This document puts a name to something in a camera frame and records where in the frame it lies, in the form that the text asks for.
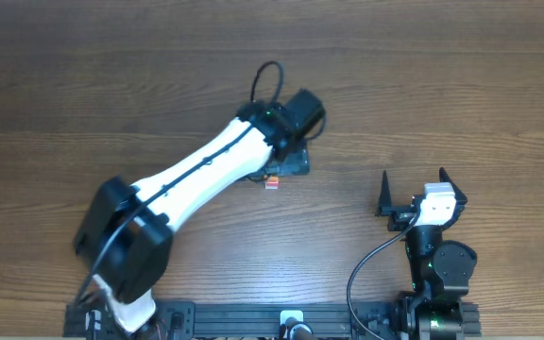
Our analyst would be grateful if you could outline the mounting rail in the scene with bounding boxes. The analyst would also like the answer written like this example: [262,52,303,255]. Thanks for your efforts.
[62,300,482,339]

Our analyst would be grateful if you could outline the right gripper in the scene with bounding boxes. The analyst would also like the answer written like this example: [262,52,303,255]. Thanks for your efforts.
[375,166,468,233]

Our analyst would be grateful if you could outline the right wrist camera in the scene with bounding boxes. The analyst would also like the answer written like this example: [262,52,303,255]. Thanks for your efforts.
[416,182,458,228]

